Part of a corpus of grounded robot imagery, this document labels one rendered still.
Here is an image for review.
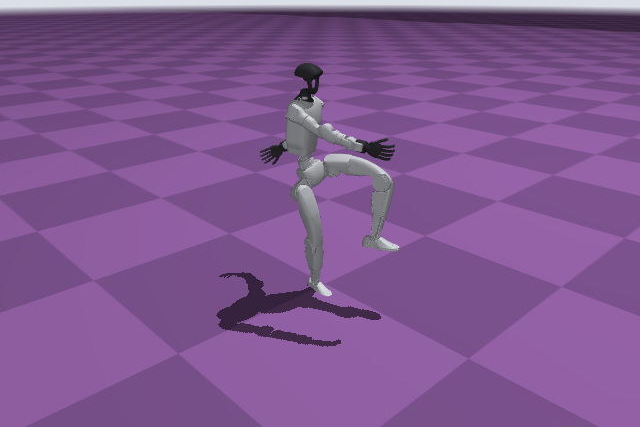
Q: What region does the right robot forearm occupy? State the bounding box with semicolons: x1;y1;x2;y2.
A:
318;126;363;152

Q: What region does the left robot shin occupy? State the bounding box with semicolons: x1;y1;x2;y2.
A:
371;181;395;241

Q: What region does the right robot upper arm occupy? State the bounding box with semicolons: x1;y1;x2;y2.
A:
286;104;334;139

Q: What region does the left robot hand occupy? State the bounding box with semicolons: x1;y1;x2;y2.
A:
260;140;287;165

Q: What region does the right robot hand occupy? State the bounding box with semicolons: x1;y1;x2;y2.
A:
356;138;395;161

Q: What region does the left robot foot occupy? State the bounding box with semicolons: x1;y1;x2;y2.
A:
362;235;399;252

